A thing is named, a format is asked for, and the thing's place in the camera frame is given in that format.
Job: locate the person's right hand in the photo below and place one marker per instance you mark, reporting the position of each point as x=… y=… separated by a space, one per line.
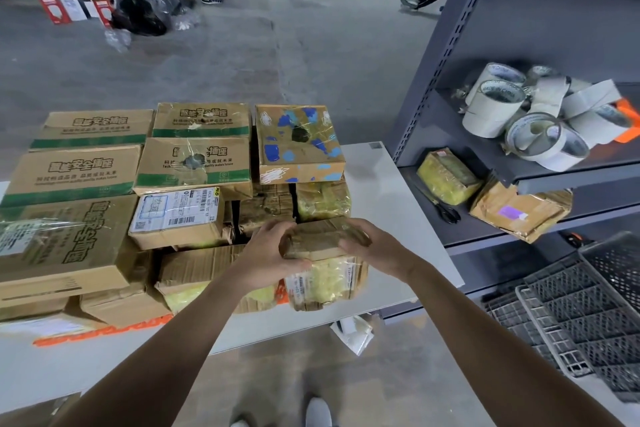
x=380 y=246

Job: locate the person's left hand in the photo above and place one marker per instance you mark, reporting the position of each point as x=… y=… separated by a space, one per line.
x=265 y=256

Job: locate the yellow-green taped parcel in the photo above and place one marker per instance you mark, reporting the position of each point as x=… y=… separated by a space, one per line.
x=322 y=201

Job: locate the yellow parcel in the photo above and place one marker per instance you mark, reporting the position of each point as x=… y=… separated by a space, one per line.
x=447 y=179

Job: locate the white-labelled small parcel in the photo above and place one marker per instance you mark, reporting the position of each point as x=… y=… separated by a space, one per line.
x=175 y=216

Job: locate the blue spotted cardboard box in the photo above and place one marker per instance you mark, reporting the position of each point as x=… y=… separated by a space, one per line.
x=300 y=161

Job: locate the green striped box torn hole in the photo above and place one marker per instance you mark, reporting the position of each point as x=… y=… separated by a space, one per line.
x=220 y=161

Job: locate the brown parcel with purple label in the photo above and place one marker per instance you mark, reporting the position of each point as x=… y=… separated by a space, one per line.
x=520 y=214

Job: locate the green striped box white scuff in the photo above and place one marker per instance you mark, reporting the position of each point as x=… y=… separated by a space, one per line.
x=200 y=119

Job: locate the large green striped labelled box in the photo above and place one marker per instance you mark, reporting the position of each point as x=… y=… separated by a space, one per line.
x=65 y=251

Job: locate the green striped cardboard box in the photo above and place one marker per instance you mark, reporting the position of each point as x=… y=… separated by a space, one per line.
x=70 y=176
x=95 y=129

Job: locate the large taped carton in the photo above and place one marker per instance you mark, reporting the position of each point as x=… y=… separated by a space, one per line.
x=30 y=309

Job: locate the person's left forearm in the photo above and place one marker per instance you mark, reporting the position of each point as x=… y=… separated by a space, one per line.
x=160 y=361

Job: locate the person's right forearm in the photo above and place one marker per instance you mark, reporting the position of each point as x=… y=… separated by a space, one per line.
x=510 y=351

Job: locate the person's white right shoe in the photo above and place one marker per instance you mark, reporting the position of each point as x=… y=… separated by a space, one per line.
x=318 y=414

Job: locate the person's white shoe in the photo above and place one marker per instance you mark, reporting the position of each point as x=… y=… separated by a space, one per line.
x=240 y=422
x=318 y=414

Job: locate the person's white left shoe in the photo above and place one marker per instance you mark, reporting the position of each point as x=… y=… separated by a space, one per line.
x=240 y=422

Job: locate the white table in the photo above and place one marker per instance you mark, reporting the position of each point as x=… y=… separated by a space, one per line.
x=390 y=201

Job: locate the crumpled white paper bag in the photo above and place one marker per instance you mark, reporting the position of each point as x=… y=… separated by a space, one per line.
x=352 y=336

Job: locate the grey square table sticker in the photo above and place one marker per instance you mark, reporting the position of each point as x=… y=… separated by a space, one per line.
x=375 y=145

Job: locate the grey plastic lattice crate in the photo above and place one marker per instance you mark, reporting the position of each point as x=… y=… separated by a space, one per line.
x=530 y=336

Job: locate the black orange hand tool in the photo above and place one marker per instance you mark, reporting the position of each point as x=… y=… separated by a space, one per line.
x=575 y=239

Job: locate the white tape roll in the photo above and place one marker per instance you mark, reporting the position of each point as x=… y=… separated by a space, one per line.
x=590 y=96
x=562 y=159
x=595 y=129
x=482 y=72

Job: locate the orange perforated plastic mat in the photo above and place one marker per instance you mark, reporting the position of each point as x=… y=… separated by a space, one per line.
x=75 y=339

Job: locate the dark grey lattice crate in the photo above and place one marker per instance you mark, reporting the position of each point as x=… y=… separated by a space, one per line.
x=590 y=311

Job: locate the black rubbish bag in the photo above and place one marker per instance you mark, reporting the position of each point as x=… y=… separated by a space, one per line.
x=140 y=19

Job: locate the orange tape roll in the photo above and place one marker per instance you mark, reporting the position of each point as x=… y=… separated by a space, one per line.
x=629 y=124

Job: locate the dark blue metal shelf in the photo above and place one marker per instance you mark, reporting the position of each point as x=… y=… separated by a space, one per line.
x=525 y=6

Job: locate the small red white carton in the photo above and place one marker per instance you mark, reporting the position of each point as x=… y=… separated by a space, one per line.
x=103 y=15

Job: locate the tall red white carton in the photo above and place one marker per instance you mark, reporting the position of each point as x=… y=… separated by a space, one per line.
x=50 y=9

